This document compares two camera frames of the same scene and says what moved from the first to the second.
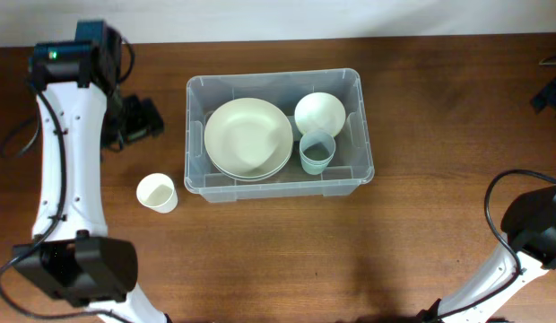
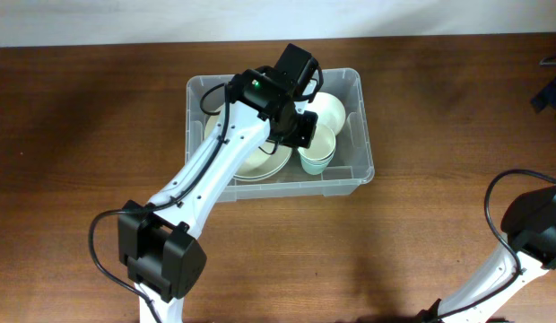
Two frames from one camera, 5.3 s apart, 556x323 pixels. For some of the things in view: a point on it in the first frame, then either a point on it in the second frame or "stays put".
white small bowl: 319,110 stays put
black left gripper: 149,121 → 305,137
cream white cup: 158,192 → 318,156
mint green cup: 315,160 stays put
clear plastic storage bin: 276,135 stays put
